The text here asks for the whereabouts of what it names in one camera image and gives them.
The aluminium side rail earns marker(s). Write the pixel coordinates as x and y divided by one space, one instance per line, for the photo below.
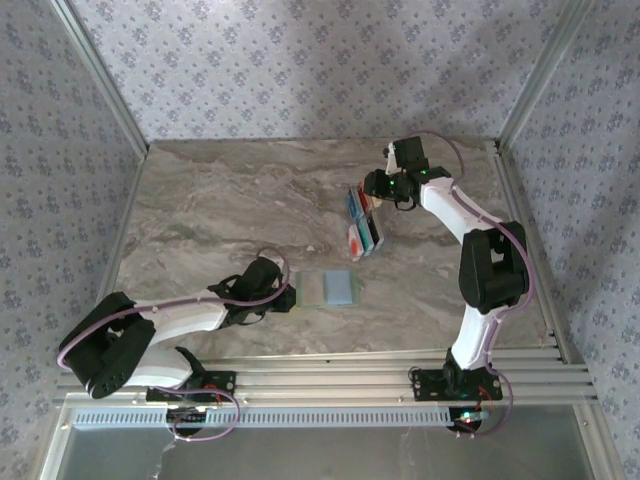
116 250
510 185

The controller board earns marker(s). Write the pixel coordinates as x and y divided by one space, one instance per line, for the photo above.
185 414
467 416

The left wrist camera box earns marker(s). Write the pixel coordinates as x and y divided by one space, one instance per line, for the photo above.
277 272

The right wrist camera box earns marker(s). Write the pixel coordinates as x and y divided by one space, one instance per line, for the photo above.
410 152

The gold card stack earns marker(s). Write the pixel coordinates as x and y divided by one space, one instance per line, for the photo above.
377 202

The grey metal panel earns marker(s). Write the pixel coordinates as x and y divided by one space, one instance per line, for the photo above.
325 455

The blue card stack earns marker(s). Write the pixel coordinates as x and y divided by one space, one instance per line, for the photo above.
352 204

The black card stack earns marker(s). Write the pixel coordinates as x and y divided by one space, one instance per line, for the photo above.
378 231

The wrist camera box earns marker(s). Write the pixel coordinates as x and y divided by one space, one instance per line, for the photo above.
410 152
277 272

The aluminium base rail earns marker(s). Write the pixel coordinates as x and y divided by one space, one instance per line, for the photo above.
325 380

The green card holder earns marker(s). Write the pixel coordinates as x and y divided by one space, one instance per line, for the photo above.
312 290

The aluminium frame post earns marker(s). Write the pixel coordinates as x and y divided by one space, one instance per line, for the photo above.
100 75
545 75

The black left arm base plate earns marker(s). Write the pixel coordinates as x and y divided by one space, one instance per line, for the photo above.
225 382

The teal card stack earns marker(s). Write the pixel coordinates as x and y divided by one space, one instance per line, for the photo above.
367 235

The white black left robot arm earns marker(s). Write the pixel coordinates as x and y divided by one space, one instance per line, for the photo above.
185 315

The right controller board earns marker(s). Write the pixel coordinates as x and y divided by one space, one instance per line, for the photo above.
467 416

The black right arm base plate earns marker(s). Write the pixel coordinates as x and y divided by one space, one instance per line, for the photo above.
425 387

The left controller board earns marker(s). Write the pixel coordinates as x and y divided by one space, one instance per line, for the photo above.
185 414

